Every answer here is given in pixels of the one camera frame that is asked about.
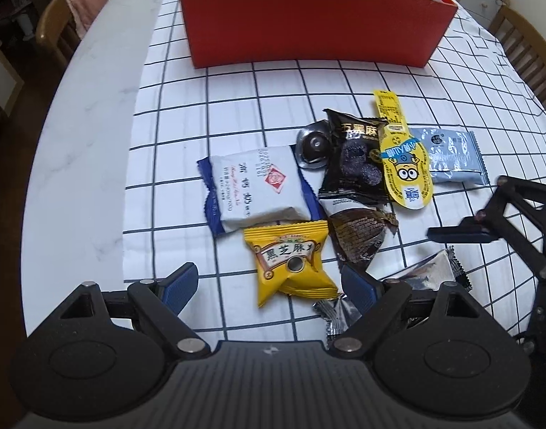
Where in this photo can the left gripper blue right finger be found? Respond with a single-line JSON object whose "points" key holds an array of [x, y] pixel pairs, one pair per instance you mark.
{"points": [[362, 289]]}

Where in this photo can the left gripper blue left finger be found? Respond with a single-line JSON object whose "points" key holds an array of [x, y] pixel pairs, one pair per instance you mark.
{"points": [[177, 289]]}

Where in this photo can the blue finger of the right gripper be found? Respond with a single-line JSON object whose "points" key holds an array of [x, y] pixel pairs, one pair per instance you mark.
{"points": [[461, 234]]}

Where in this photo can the black white snack packet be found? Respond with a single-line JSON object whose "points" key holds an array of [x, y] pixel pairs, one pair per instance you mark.
{"points": [[426, 275]]}

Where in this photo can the dark brown candy wrapper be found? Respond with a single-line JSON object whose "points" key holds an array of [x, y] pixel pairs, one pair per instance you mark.
{"points": [[357, 230]]}

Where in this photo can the light blue snack packet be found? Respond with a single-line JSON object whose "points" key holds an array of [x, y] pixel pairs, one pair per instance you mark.
{"points": [[454, 155]]}

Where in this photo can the yellow sesame snack packet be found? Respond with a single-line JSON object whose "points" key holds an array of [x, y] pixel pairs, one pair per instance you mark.
{"points": [[289, 260]]}

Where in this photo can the yellow minion jelly pouch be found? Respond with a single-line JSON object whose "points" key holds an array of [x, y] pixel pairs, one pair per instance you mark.
{"points": [[405, 160]]}

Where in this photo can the black sesame snack packet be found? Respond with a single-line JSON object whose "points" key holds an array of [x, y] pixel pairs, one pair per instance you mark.
{"points": [[354, 168]]}

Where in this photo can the white blue biscuit packet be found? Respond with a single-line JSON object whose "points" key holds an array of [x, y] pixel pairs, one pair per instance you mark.
{"points": [[256, 187]]}

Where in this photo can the silver foil chocolate cup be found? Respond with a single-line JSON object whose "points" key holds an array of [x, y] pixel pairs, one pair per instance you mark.
{"points": [[313, 148]]}

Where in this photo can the white black grid tablecloth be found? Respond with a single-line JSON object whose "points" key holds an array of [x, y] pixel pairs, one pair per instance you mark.
{"points": [[276, 141]]}

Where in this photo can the wooden chair right side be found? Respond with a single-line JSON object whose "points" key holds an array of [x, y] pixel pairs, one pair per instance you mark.
{"points": [[524, 47]]}

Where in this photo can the red and white cardboard box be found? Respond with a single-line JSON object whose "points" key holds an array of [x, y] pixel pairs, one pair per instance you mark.
{"points": [[402, 32]]}

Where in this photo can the wooden chair with towel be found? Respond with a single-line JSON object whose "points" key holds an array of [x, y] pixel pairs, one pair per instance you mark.
{"points": [[56, 35]]}

